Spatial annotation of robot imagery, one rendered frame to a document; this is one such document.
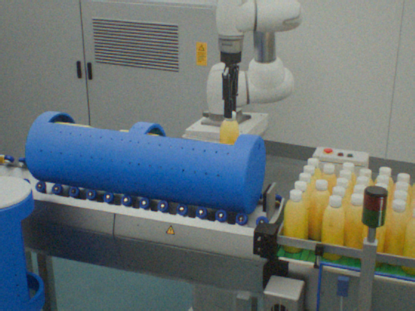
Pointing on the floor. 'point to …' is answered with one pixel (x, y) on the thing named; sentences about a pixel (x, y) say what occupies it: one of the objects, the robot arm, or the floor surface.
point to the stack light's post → (367, 275)
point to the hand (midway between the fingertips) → (230, 106)
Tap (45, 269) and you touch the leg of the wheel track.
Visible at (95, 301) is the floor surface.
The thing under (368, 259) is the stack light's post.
